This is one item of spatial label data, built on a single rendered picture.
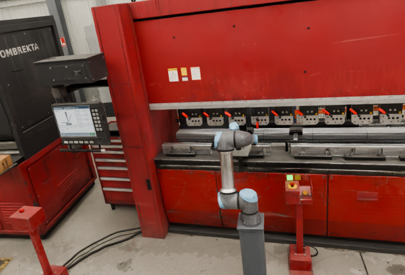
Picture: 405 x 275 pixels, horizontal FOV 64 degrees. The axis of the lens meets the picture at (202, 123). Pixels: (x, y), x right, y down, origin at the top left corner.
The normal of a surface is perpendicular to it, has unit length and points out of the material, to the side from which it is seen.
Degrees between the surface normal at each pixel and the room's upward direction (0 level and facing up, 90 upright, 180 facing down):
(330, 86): 90
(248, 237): 90
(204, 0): 90
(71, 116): 90
